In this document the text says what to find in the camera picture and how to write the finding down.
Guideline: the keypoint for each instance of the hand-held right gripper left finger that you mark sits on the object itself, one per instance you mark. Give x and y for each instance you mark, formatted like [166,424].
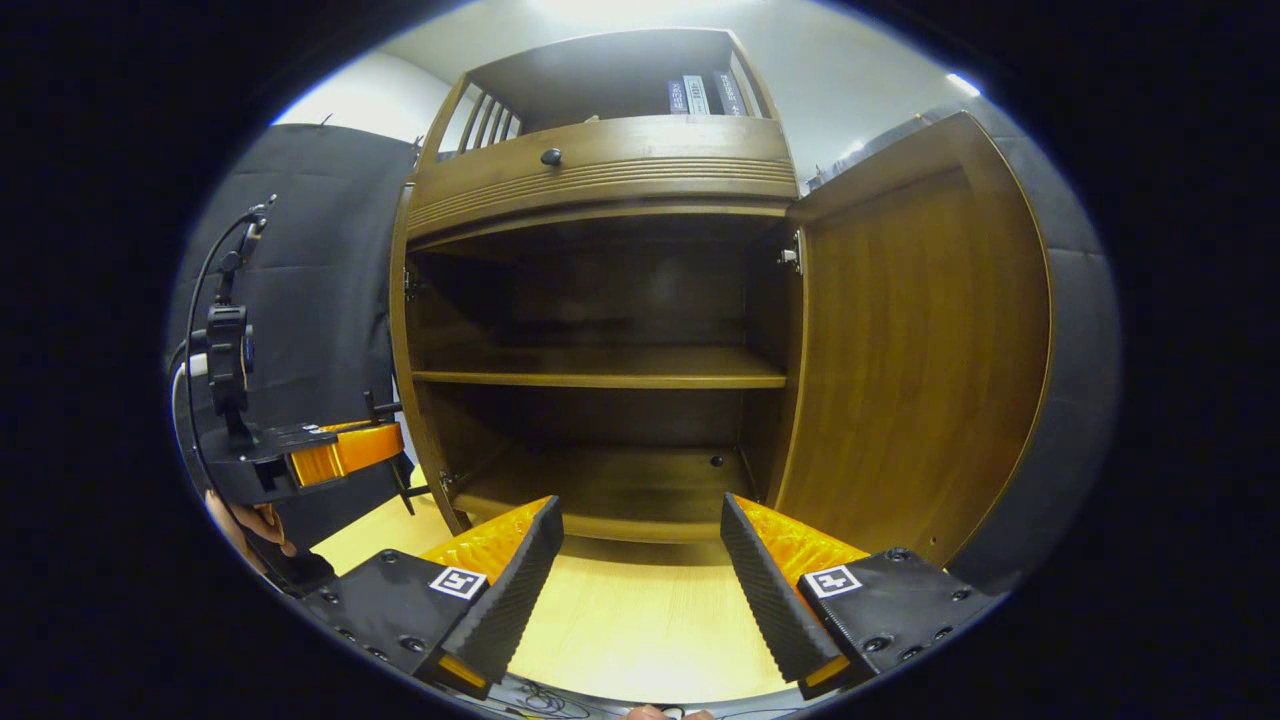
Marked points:
[518,590]

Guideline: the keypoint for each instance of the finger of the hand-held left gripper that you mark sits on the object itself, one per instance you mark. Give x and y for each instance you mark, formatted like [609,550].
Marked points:
[350,450]

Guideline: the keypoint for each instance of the light grey book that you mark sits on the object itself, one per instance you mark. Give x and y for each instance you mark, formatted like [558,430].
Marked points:
[696,95]

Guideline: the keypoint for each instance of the small ceiling light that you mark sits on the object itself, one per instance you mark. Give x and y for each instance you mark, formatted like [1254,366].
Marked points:
[963,84]

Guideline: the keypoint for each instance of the dark blue book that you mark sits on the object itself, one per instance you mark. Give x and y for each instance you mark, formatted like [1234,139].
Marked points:
[678,97]

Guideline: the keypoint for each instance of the wooden double-door shoe cabinet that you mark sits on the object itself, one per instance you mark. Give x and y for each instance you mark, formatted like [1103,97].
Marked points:
[600,365]

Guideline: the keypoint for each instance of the large ceiling light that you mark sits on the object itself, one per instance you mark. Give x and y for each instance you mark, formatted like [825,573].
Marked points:
[640,10]

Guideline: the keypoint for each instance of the wooden drawer with black knob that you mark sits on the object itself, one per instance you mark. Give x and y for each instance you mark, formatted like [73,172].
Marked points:
[650,150]

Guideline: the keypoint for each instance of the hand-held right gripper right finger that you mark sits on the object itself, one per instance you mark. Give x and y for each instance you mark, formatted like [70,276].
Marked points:
[768,600]

